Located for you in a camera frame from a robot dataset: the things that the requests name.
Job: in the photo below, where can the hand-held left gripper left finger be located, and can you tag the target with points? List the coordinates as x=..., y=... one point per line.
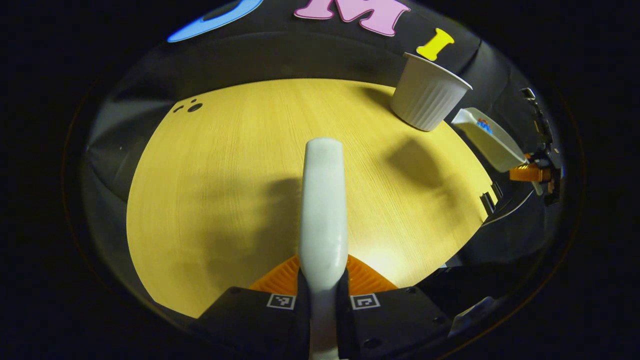
x=303, y=320

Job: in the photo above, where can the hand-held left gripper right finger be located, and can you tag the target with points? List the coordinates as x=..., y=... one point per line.
x=342, y=320

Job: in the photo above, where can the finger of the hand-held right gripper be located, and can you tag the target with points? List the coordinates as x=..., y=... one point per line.
x=530, y=172

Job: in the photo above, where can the white plastic dustpan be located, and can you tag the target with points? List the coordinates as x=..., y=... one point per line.
x=500, y=147

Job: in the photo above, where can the blue paper scrap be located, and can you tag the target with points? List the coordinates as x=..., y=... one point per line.
x=485, y=127

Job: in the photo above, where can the white ribbed garbage bin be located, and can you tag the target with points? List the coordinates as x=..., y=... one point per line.
x=427, y=97

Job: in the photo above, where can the wooden desktop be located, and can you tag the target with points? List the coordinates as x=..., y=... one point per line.
x=225, y=175

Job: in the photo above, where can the dark metal stand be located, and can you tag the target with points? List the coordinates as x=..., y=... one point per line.
x=540, y=122

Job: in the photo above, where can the black backdrop cloth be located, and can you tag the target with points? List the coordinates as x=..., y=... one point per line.
x=300, y=55

